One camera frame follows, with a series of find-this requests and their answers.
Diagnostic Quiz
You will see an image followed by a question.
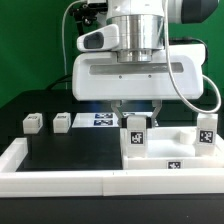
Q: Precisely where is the white U-shaped obstacle fence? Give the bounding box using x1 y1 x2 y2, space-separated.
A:
0 138 224 198

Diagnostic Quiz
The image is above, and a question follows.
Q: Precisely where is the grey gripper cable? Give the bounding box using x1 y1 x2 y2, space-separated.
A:
161 0 223 114

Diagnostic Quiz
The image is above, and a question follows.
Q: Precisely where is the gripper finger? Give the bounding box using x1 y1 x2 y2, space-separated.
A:
111 100 127 128
148 100 162 128

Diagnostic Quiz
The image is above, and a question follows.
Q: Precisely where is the white sheet with tags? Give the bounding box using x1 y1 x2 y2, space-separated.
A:
72 112 120 128

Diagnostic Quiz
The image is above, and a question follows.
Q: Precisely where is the white cable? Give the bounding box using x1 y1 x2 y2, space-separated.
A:
61 0 88 90

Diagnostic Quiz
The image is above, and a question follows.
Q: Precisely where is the white square table top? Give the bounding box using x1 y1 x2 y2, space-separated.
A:
120 126 224 170

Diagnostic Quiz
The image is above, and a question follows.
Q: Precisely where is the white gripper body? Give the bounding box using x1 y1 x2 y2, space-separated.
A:
72 25 206 101

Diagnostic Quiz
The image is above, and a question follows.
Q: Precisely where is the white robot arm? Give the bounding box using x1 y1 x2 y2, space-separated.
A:
72 0 219 126

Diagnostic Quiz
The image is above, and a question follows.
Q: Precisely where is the black cable bundle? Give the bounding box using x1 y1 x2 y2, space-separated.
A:
45 73 74 92

